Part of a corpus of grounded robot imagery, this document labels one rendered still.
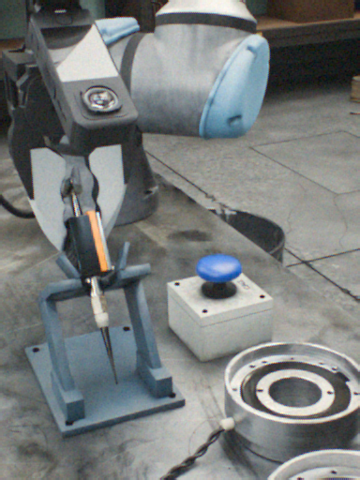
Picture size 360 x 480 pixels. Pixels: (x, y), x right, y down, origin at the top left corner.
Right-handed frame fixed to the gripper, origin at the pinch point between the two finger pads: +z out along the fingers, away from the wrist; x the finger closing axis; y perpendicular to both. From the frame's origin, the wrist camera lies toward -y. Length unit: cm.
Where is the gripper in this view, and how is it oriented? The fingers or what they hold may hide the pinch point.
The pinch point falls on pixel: (82, 234)
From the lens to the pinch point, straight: 62.9
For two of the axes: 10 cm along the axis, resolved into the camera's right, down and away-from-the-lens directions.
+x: -9.2, 1.8, -3.4
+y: -3.8, -3.8, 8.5
